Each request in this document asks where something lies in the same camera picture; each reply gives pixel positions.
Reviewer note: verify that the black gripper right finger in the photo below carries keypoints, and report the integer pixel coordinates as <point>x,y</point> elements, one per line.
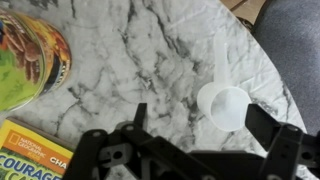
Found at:
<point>283,143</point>

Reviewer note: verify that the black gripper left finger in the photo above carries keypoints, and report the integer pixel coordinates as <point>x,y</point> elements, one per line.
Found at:
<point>100,150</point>

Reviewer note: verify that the clear plastic measuring scoop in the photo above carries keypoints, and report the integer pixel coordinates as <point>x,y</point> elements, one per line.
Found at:
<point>230,106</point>

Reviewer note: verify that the bowl with blue lid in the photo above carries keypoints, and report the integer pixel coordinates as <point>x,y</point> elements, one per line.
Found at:
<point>15,76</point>

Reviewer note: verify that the National Geographic book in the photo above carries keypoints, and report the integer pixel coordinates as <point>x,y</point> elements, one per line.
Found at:
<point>30,153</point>

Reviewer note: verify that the grey upholstered chair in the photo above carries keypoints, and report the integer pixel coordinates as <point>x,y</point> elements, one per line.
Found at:
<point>293,50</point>

